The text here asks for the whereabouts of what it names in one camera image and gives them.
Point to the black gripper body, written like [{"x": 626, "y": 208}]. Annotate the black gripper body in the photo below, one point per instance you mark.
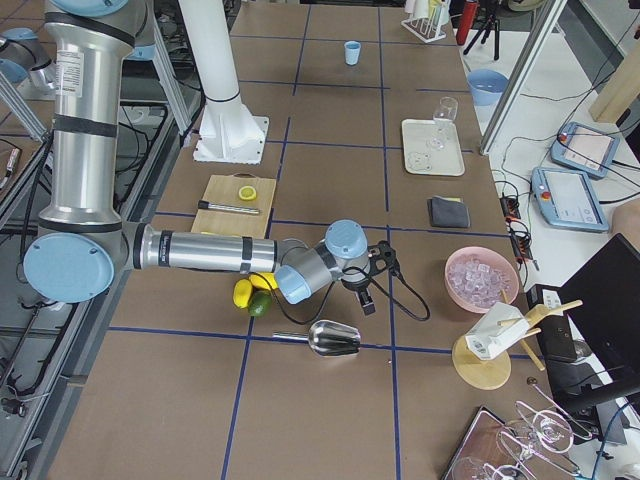
[{"x": 357, "y": 285}]

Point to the white paper box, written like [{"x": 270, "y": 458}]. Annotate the white paper box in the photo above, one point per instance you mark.
[{"x": 497, "y": 330}]

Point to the red cylinder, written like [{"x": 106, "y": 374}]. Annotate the red cylinder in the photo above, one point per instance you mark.
[{"x": 466, "y": 21}]

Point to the black power strip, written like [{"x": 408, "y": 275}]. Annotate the black power strip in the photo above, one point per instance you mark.
[{"x": 519, "y": 232}]

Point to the grey folded cloth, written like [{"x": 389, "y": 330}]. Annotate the grey folded cloth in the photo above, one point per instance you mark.
[{"x": 448, "y": 213}]

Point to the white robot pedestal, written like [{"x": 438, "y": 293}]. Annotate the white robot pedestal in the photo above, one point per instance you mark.
[{"x": 228, "y": 131}]

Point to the yellow lemon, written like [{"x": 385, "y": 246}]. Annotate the yellow lemon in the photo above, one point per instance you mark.
[
  {"x": 263, "y": 281},
  {"x": 242, "y": 293}
]

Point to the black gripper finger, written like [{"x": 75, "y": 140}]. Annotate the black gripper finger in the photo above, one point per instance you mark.
[
  {"x": 360, "y": 296},
  {"x": 369, "y": 304}
]

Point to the teach pendant tablet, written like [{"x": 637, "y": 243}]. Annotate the teach pendant tablet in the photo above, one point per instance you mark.
[
  {"x": 584, "y": 148},
  {"x": 567, "y": 200}
]

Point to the near teach pendant tablet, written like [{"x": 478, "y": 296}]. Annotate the near teach pendant tablet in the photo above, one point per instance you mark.
[{"x": 567, "y": 200}]

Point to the light blue plastic cup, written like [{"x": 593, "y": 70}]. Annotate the light blue plastic cup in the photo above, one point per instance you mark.
[{"x": 352, "y": 50}]

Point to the blue bowl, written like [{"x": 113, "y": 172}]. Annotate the blue bowl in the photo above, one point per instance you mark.
[{"x": 486, "y": 86}]

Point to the pink bowl of ice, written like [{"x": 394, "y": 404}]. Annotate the pink bowl of ice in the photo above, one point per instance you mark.
[{"x": 476, "y": 278}]

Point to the metal ice scoop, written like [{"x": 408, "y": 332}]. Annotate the metal ice scoop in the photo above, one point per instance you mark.
[{"x": 327, "y": 338}]

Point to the white wire cup rack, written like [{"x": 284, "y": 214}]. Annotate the white wire cup rack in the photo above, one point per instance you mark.
[{"x": 426, "y": 19}]

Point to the black tripod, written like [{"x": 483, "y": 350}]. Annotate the black tripod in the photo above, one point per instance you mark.
[{"x": 490, "y": 26}]

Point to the far teach pendant tablet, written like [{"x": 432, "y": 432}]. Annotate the far teach pendant tablet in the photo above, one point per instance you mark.
[{"x": 584, "y": 148}]

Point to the clear wine glass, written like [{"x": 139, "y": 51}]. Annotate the clear wine glass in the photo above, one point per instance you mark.
[{"x": 443, "y": 117}]

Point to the green lime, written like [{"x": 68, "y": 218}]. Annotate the green lime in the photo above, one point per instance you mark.
[{"x": 259, "y": 303}]

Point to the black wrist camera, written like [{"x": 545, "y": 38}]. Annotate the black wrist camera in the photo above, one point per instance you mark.
[{"x": 383, "y": 258}]

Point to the cream bear tray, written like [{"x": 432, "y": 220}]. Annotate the cream bear tray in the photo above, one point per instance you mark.
[{"x": 420, "y": 159}]

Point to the yellow plastic knife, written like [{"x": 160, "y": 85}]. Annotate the yellow plastic knife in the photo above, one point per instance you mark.
[{"x": 210, "y": 233}]

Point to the black monitor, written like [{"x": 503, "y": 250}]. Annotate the black monitor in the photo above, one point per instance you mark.
[{"x": 608, "y": 320}]

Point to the half lemon slice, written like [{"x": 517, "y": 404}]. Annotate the half lemon slice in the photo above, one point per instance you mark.
[{"x": 247, "y": 193}]

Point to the aluminium frame post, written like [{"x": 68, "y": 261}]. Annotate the aluminium frame post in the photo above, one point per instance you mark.
[{"x": 541, "y": 30}]

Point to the wooden cutting board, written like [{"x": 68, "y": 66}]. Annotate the wooden cutting board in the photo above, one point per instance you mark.
[{"x": 223, "y": 189}]

